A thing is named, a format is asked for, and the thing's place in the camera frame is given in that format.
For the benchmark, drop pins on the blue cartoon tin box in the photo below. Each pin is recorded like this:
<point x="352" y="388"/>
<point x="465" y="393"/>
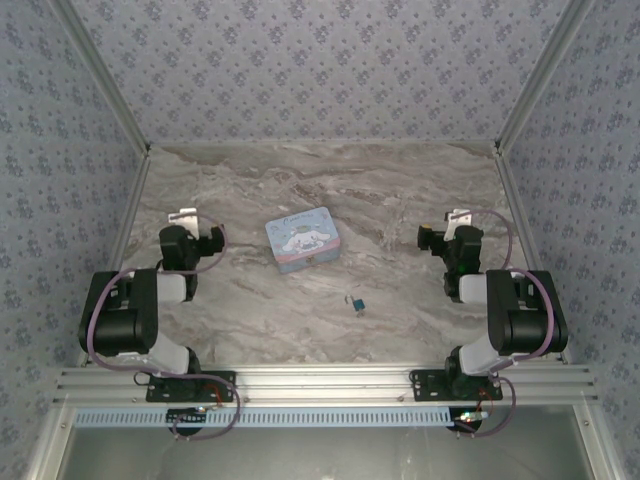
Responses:
<point x="300" y="235"/>

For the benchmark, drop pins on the small teal padlock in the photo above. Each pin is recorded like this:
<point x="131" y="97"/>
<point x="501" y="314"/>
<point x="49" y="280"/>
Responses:
<point x="358" y="304"/>

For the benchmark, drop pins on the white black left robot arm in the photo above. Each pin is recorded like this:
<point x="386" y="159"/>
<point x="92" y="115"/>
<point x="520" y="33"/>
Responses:
<point x="120" y="310"/>

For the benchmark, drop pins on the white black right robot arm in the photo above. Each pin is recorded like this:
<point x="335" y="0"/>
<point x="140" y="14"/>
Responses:
<point x="525" y="310"/>

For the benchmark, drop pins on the small black circuit board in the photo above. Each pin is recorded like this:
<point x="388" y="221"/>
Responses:
<point x="470" y="417"/>
<point x="185" y="415"/>

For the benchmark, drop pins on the grey metal panel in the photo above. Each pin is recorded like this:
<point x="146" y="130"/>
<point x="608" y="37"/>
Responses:
<point x="325" y="455"/>

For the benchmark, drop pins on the aluminium side rail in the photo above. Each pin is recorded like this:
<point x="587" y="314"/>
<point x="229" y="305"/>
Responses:
<point x="127" y="225"/>
<point x="520" y="225"/>

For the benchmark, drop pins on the long aluminium base rail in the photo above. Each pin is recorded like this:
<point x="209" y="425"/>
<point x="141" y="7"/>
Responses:
<point x="325" y="382"/>

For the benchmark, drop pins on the aluminium frame post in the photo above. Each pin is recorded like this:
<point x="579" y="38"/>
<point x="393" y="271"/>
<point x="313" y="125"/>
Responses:
<point x="545" y="75"/>
<point x="100" y="75"/>

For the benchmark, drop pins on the aluminium frame leg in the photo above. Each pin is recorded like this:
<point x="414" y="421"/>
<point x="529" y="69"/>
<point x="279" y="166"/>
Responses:
<point x="47" y="450"/>
<point x="597" y="445"/>

